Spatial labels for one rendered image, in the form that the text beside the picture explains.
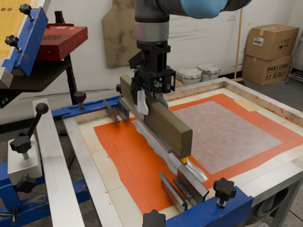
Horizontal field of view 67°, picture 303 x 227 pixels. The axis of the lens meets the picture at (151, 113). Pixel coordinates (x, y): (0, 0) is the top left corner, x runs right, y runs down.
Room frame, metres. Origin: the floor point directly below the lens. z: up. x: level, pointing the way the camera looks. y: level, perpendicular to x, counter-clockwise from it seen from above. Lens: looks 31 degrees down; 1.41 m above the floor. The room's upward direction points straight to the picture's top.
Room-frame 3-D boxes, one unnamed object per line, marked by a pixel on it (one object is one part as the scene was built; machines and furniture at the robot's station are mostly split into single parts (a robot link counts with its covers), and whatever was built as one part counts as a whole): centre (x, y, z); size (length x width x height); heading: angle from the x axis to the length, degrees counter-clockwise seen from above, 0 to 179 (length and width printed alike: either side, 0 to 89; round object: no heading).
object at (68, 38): (1.56, 0.72, 1.06); 0.61 x 0.46 x 0.12; 178
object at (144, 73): (0.52, -0.01, 1.23); 0.09 x 0.08 x 0.12; 28
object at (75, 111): (0.77, 0.19, 0.98); 0.30 x 0.05 x 0.07; 118
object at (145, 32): (0.53, 0.00, 1.31); 0.08 x 0.08 x 0.05
